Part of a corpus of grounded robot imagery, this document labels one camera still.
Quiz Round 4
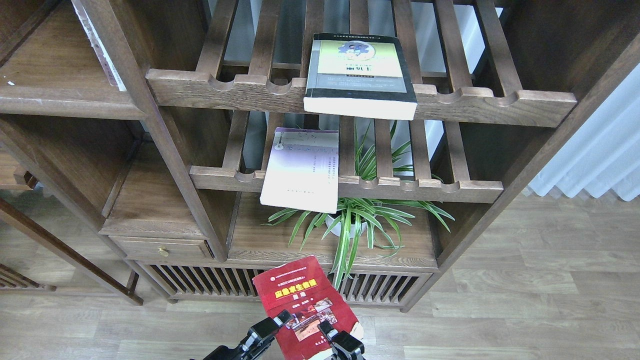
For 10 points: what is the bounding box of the green black cover book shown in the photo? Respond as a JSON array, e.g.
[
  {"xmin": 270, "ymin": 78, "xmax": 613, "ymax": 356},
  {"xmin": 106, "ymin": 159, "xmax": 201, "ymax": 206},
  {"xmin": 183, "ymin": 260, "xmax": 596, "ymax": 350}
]
[{"xmin": 303, "ymin": 33, "xmax": 418, "ymax": 121}]

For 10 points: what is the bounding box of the white plant pot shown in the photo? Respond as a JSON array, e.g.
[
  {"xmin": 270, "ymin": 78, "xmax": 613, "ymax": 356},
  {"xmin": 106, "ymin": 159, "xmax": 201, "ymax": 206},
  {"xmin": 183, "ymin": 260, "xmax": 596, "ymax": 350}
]
[{"xmin": 325, "ymin": 213, "xmax": 368, "ymax": 239}]

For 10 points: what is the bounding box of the dark wooden bookshelf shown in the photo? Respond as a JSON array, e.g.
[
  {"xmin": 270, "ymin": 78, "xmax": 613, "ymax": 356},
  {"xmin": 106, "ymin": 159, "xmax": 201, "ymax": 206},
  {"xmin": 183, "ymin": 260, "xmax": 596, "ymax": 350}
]
[{"xmin": 1, "ymin": 0, "xmax": 639, "ymax": 312}]

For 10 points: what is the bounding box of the red cover book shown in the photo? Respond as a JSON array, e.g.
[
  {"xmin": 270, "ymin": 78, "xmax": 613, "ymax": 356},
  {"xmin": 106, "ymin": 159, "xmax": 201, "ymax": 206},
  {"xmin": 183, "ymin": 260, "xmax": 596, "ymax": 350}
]
[{"xmin": 253, "ymin": 255, "xmax": 364, "ymax": 360}]

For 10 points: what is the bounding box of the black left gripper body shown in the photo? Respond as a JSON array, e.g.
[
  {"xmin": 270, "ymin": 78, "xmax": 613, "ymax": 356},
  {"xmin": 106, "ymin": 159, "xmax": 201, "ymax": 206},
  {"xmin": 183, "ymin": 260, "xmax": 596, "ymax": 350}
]
[{"xmin": 203, "ymin": 341, "xmax": 273, "ymax": 360}]

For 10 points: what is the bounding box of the white book spine upright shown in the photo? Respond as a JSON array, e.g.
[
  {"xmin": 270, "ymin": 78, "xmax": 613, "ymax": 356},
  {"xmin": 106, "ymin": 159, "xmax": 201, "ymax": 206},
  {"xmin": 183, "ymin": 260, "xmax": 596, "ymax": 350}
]
[{"xmin": 71, "ymin": 0, "xmax": 127, "ymax": 92}]

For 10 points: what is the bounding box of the green spider plant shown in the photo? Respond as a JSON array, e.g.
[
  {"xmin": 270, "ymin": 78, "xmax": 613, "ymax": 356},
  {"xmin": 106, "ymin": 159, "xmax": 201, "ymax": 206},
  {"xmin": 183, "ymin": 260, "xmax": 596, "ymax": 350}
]
[{"xmin": 261, "ymin": 121, "xmax": 455, "ymax": 297}]

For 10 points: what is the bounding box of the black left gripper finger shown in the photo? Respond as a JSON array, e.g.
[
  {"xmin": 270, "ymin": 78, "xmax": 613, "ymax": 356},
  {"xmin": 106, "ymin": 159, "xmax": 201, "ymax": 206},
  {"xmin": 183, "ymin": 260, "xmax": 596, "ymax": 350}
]
[{"xmin": 240, "ymin": 309, "xmax": 292, "ymax": 353}]

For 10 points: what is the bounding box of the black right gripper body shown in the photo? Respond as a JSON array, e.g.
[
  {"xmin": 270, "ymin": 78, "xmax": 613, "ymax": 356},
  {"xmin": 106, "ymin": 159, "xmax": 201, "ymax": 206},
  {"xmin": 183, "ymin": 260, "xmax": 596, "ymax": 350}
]
[{"xmin": 330, "ymin": 350, "xmax": 365, "ymax": 360}]

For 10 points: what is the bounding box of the pale purple white book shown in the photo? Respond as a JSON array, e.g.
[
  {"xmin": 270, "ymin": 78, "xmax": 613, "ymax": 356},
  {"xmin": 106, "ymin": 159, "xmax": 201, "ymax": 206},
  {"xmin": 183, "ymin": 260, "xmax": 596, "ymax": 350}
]
[{"xmin": 260, "ymin": 127, "xmax": 339, "ymax": 214}]

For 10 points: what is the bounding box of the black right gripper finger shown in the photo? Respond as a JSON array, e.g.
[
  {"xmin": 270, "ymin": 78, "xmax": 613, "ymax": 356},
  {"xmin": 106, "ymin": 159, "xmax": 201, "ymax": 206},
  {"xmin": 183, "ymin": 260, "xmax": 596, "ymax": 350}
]
[{"xmin": 318, "ymin": 320, "xmax": 365, "ymax": 356}]

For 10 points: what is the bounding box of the white curtain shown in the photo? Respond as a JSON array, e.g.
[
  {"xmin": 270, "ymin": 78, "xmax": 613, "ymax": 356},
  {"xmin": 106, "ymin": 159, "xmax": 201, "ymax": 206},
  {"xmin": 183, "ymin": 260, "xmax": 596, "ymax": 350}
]
[{"xmin": 528, "ymin": 66, "xmax": 640, "ymax": 201}]

